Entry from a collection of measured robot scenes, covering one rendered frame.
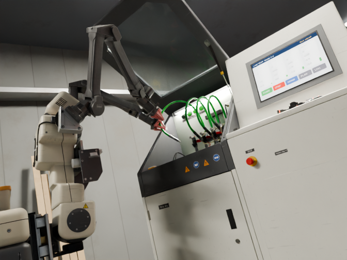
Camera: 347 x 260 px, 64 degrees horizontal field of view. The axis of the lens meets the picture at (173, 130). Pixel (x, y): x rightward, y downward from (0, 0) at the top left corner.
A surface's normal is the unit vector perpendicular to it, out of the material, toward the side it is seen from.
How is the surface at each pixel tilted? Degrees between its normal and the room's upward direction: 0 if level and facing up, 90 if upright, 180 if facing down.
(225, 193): 90
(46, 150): 90
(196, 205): 90
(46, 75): 90
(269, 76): 76
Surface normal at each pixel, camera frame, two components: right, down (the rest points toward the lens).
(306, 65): -0.64, -0.29
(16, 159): 0.50, -0.36
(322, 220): -0.60, -0.07
